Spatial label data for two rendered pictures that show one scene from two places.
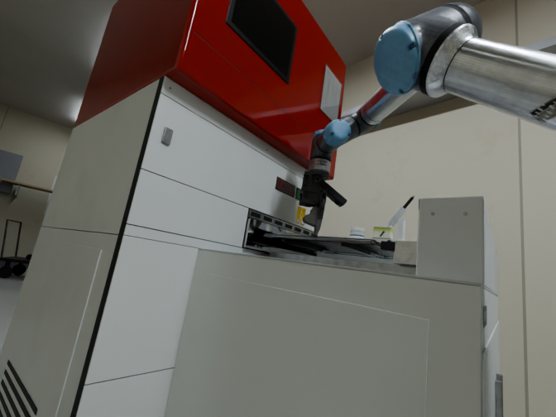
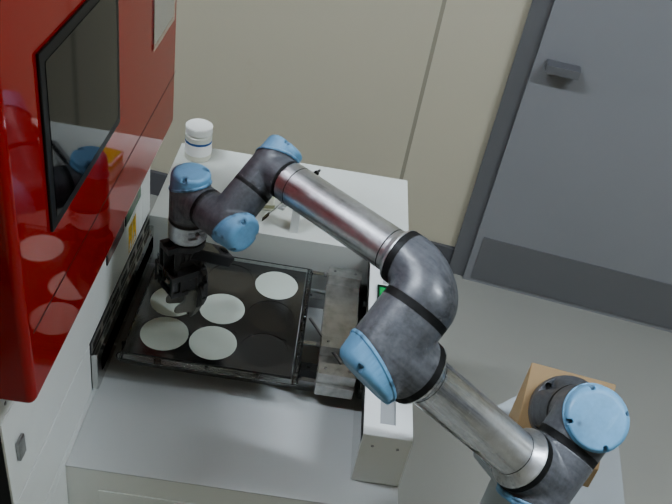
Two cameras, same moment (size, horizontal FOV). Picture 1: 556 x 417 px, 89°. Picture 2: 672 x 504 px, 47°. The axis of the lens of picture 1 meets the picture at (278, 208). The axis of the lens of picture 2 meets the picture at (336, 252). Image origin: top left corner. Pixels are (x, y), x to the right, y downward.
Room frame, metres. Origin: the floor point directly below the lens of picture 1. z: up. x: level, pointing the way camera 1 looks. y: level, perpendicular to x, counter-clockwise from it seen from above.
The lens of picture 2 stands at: (-0.12, 0.47, 2.06)
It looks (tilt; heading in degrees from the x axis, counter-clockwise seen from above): 37 degrees down; 317
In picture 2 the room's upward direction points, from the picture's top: 11 degrees clockwise
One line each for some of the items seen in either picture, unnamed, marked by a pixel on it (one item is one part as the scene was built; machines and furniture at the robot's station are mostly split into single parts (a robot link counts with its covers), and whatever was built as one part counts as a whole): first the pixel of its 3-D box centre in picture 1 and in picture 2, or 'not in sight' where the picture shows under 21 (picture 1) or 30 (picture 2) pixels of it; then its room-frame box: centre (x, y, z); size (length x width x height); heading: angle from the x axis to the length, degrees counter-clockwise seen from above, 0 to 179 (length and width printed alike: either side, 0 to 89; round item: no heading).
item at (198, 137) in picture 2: (357, 237); (198, 140); (1.44, -0.42, 1.01); 0.07 x 0.07 x 0.10
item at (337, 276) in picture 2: not in sight; (344, 277); (0.92, -0.54, 0.89); 0.08 x 0.03 x 0.03; 50
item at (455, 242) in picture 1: (466, 257); (382, 357); (0.67, -0.46, 0.89); 0.55 x 0.09 x 0.14; 140
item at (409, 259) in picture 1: (427, 266); (338, 332); (0.80, -0.44, 0.87); 0.36 x 0.08 x 0.03; 140
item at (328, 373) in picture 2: (414, 247); (336, 374); (0.68, -0.34, 0.89); 0.08 x 0.03 x 0.03; 50
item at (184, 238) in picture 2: (319, 168); (188, 229); (0.94, -0.12, 1.16); 0.08 x 0.08 x 0.05
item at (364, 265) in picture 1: (337, 264); (238, 372); (0.82, -0.19, 0.84); 0.50 x 0.02 x 0.03; 50
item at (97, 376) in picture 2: (286, 243); (125, 299); (1.08, -0.05, 0.89); 0.44 x 0.02 x 0.10; 140
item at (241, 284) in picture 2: (339, 246); (222, 309); (0.95, -0.22, 0.90); 0.34 x 0.34 x 0.01; 50
